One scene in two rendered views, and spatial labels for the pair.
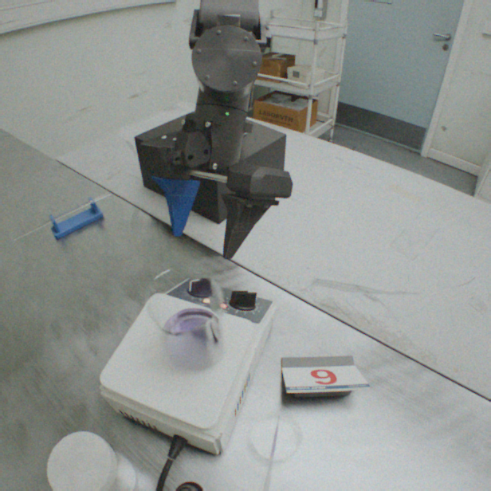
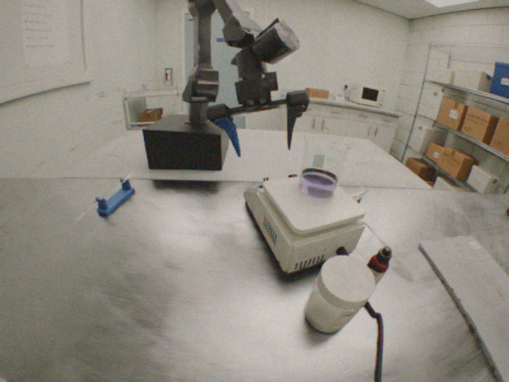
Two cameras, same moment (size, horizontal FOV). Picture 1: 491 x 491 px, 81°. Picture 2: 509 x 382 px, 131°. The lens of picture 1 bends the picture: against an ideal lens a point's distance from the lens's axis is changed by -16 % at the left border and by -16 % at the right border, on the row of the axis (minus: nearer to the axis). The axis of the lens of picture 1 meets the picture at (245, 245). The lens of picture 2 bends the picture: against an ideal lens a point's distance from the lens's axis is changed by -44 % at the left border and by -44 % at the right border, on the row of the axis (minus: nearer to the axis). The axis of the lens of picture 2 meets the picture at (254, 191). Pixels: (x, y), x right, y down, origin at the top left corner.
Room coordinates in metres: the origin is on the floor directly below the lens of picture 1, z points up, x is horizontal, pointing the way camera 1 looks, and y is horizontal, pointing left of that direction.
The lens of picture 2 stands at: (0.02, 0.29, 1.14)
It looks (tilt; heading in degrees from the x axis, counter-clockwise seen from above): 32 degrees down; 320
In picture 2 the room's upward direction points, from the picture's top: 3 degrees clockwise
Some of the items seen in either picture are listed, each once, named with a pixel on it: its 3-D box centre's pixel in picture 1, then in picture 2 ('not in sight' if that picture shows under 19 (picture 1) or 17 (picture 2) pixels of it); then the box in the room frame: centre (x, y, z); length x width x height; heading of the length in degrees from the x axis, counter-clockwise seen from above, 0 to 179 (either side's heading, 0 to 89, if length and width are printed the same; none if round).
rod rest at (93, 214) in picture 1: (75, 216); (114, 194); (0.46, 0.32, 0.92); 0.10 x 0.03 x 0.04; 131
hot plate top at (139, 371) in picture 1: (178, 354); (313, 198); (0.16, 0.06, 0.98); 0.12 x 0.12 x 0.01; 71
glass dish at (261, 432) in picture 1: (275, 436); (360, 230); (0.10, -0.03, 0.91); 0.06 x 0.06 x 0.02
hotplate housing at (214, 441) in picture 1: (194, 354); (299, 211); (0.18, 0.06, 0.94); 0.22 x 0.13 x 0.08; 161
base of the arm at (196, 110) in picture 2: not in sight; (198, 111); (0.59, 0.04, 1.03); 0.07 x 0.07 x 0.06; 54
